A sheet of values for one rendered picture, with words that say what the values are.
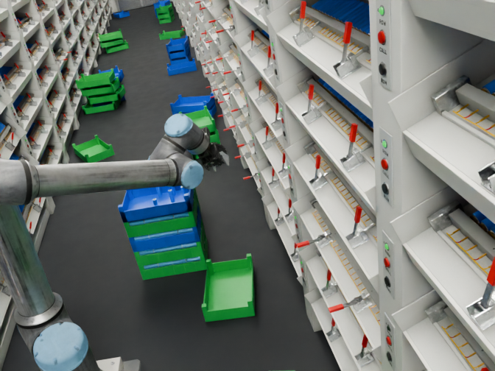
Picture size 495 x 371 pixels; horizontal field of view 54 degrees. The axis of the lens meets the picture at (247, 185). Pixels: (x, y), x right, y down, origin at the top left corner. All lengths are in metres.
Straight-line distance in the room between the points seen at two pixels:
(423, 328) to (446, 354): 0.06
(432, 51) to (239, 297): 1.57
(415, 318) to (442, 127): 0.37
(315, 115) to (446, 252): 0.57
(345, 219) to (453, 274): 0.48
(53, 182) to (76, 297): 1.10
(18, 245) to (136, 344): 0.70
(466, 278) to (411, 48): 0.31
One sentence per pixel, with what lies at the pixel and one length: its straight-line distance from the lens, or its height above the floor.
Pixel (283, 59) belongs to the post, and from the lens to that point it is 1.35.
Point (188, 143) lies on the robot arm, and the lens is 1.69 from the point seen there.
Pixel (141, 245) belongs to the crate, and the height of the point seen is 0.19.
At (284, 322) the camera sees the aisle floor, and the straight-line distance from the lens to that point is 1.95.
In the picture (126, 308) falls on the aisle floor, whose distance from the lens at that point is 2.21.
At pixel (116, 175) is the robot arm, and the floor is 0.80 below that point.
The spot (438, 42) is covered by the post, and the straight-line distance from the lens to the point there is 0.68.
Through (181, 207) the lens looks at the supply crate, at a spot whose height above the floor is 0.35.
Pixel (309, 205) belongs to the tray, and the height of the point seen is 0.55.
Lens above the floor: 1.39
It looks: 29 degrees down
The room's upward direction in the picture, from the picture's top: 10 degrees counter-clockwise
